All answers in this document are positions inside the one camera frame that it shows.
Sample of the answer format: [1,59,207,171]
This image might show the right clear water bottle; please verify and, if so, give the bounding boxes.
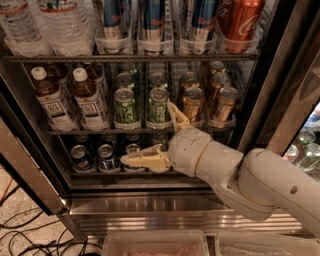
[38,0,96,57]

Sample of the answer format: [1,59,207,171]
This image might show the pepsi can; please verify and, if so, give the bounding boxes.
[70,145,95,173]
[124,143,145,173]
[97,144,119,173]

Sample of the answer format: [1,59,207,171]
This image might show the left clear water bottle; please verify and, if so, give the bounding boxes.
[0,0,52,57]

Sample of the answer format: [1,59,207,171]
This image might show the front right gold can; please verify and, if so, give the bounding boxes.
[210,87,239,122]

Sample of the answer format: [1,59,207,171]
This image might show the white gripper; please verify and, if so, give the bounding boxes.
[120,101,212,177]

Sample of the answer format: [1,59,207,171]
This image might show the middle right gold can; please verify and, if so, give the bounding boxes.
[207,72,232,104]

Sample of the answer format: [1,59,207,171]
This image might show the right clear plastic bin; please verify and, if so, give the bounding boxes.
[215,231,320,256]

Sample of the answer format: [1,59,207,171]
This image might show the left Pepsi can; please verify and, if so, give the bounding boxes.
[70,145,95,173]

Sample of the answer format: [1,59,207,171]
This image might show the gold can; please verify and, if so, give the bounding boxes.
[179,71,200,94]
[207,72,232,104]
[210,87,239,122]
[183,87,204,123]
[201,60,226,83]

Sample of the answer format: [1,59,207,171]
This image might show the clear water bottle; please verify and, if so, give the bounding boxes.
[38,0,96,57]
[0,0,52,57]

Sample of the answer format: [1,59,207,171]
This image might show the tea bottle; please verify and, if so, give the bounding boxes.
[72,68,109,131]
[47,63,71,93]
[84,62,108,99]
[31,67,78,132]

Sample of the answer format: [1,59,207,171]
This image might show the red bull can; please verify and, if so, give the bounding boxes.
[139,0,165,56]
[180,0,218,55]
[94,0,131,55]

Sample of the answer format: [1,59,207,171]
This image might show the back right gold can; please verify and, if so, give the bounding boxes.
[201,60,226,83]

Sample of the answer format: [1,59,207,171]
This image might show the wire shelf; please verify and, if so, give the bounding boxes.
[41,125,233,135]
[2,54,259,63]

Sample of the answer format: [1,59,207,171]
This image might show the left clear plastic bin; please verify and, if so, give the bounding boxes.
[101,230,210,256]

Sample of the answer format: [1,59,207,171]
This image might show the middle Pepsi can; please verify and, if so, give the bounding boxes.
[97,144,119,173]

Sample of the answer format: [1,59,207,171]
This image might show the middle Red Bull can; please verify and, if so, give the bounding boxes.
[139,0,165,56]

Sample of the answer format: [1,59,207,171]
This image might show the red Coca-Cola can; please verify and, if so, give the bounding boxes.
[217,0,266,54]

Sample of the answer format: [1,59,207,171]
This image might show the right Red Bull can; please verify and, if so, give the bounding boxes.
[180,0,218,55]

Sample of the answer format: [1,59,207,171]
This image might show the front left gold can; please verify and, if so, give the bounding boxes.
[183,87,204,123]

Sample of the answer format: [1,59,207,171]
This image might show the clear plastic bin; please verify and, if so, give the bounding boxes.
[215,231,320,256]
[101,230,210,256]

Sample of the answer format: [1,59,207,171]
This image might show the right Pepsi can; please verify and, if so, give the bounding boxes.
[124,143,145,173]

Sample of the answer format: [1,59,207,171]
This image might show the black floor cables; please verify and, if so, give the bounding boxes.
[0,184,103,256]

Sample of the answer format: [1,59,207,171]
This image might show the steel fridge door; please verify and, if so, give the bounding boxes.
[0,83,68,216]

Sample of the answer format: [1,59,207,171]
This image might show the left Red Bull can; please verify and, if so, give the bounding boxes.
[94,0,131,55]

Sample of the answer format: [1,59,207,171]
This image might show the middle wire shelf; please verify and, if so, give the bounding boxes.
[41,125,233,135]

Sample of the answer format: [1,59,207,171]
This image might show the green can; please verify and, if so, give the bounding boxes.
[119,62,139,78]
[114,88,138,124]
[148,72,168,89]
[116,72,135,90]
[148,87,170,123]

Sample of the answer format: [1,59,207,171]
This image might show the middle left gold can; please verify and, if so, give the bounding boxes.
[179,71,200,94]

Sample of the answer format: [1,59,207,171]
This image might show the upper wire shelf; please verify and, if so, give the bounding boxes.
[2,54,259,63]

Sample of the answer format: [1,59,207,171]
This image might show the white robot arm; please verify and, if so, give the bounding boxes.
[120,102,320,237]

